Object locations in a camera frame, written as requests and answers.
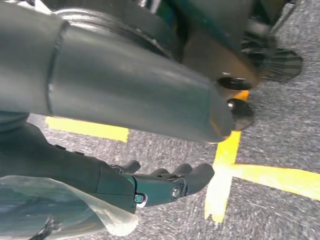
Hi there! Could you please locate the yellow tape square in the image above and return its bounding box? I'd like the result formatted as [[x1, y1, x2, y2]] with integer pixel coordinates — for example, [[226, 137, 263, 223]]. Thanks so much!
[[204, 89, 320, 223]]

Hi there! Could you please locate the clear plastic cover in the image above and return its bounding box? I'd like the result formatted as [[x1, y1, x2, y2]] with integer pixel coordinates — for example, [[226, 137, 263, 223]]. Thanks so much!
[[0, 175, 139, 240]]

